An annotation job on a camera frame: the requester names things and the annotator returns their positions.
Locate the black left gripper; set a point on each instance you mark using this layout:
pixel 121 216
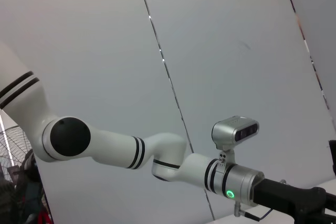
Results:
pixel 302 203

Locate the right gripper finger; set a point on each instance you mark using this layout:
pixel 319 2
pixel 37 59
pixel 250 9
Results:
pixel 334 155

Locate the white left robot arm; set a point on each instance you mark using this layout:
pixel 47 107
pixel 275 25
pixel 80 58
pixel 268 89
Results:
pixel 113 148

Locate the red object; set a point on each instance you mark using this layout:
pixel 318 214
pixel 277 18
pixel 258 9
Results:
pixel 44 217

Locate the black standing fan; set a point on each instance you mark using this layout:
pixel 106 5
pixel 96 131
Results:
pixel 10 161

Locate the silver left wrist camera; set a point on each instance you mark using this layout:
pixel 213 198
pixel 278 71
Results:
pixel 228 132

